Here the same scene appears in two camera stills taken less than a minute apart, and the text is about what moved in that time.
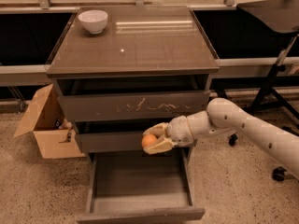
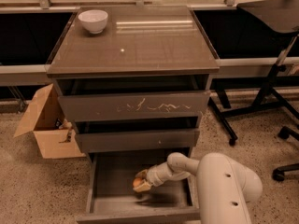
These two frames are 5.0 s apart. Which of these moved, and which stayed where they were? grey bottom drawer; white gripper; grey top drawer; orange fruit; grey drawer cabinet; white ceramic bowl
Moved: white gripper; orange fruit
Stayed: white ceramic bowl; grey bottom drawer; grey top drawer; grey drawer cabinet
